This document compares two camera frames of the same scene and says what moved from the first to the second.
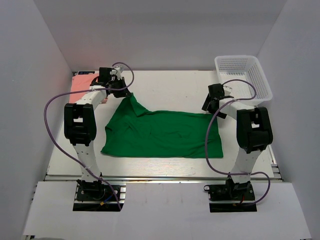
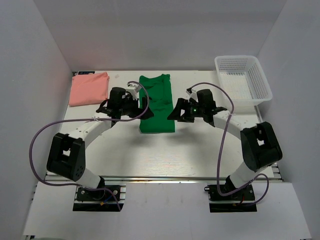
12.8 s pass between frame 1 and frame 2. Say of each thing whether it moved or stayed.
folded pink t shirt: stayed
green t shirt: moved
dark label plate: stayed
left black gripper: moved
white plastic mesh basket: stayed
